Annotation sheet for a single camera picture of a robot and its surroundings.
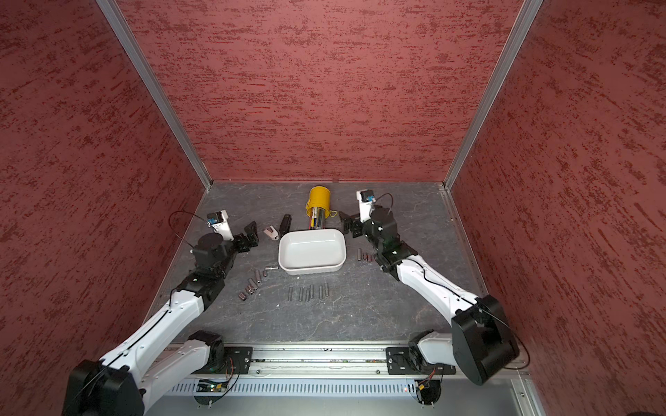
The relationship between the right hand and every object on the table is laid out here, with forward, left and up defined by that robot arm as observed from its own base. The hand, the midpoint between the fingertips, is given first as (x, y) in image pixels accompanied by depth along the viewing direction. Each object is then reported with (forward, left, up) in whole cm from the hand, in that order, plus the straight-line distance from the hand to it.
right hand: (350, 213), depth 82 cm
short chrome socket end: (-6, -7, -21) cm, 23 cm away
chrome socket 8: (-19, +37, -20) cm, 46 cm away
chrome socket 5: (-18, +22, -21) cm, 35 cm away
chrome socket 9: (-3, -3, -22) cm, 22 cm away
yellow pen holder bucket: (+20, +12, -14) cm, 28 cm away
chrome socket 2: (-18, +11, -21) cm, 30 cm away
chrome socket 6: (-12, +34, -20) cm, 41 cm away
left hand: (-4, +35, -2) cm, 36 cm away
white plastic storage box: (-1, +16, -22) cm, 27 cm away
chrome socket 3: (-19, +15, -21) cm, 32 cm away
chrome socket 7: (-17, +35, -20) cm, 44 cm away
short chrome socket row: (-4, -5, -22) cm, 23 cm away
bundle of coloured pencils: (+13, +14, -20) cm, 27 cm away
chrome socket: (-17, +9, -21) cm, 29 cm away
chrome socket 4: (-18, +18, -21) cm, 33 cm away
